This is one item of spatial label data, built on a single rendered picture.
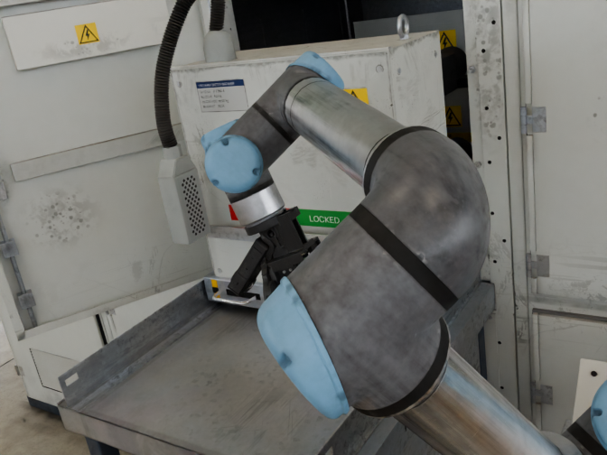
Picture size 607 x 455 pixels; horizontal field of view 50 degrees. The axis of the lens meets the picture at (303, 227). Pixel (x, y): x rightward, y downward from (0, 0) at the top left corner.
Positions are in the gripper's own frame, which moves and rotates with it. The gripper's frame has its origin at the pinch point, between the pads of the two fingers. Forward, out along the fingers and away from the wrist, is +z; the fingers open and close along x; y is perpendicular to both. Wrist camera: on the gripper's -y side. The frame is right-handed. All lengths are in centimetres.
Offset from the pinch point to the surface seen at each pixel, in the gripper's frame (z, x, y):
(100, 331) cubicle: 6, 70, -127
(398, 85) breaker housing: -29.2, 24.0, 22.1
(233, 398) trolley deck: 8.0, -0.6, -20.5
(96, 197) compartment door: -35, 30, -58
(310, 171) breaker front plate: -21.6, 24.9, -0.6
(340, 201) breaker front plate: -14.2, 24.3, 2.8
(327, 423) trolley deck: 14.5, -3.4, -2.3
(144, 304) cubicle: 1, 64, -96
